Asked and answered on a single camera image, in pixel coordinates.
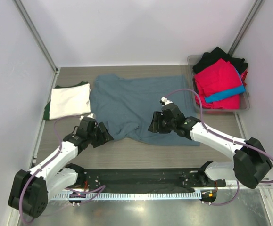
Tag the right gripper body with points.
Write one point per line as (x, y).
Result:
(161, 124)

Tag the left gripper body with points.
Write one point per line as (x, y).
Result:
(97, 137)

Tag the grey blue t shirt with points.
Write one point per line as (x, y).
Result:
(126, 106)

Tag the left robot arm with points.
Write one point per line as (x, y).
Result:
(33, 189)

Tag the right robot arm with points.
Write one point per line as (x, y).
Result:
(247, 164)

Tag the folded white t shirt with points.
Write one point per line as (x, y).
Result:
(70, 101)

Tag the folded dark green t shirt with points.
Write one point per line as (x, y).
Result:
(46, 114)

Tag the red t shirt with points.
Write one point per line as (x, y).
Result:
(231, 103)

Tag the black t shirt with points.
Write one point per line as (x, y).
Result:
(209, 58)

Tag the bright blue t shirt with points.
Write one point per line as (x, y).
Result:
(222, 84)

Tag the grey plastic bin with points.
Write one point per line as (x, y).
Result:
(244, 101)

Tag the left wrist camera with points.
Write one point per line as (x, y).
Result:
(91, 115)

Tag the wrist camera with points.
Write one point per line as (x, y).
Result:
(91, 115)
(164, 101)

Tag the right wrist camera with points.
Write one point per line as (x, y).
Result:
(164, 101)

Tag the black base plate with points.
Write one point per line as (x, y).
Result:
(149, 181)

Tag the slotted cable duct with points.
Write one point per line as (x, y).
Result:
(67, 195)

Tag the aluminium front rail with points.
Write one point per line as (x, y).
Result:
(232, 184)

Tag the left aluminium frame post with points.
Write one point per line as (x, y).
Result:
(30, 25)

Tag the aluminium frame post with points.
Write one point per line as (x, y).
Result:
(30, 25)
(246, 25)

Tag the right aluminium frame post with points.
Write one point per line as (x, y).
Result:
(246, 25)

